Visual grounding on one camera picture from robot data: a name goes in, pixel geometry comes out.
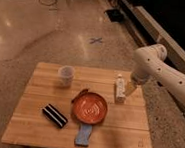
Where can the long white wall shelf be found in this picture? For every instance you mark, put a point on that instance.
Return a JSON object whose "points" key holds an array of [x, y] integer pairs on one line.
{"points": [[176, 55]]}

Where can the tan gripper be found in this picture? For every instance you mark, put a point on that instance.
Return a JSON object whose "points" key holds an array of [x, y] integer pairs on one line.
{"points": [[130, 87]]}

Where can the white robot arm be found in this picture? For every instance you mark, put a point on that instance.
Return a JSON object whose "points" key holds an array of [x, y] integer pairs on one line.
{"points": [[150, 61]]}

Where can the black white striped box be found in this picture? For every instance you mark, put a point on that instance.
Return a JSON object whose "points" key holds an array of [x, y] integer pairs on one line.
{"points": [[55, 116]]}

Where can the clear plastic cup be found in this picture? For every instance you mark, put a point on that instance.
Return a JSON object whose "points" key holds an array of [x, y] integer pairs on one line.
{"points": [[65, 75]]}

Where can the blue sponge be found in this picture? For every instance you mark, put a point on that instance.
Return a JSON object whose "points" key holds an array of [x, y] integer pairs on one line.
{"points": [[83, 135]]}

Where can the orange bowl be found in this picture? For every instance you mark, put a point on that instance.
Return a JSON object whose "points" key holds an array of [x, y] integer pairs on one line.
{"points": [[90, 108]]}

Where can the black floor mat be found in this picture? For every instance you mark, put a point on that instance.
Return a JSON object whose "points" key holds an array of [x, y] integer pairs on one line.
{"points": [[114, 15]]}

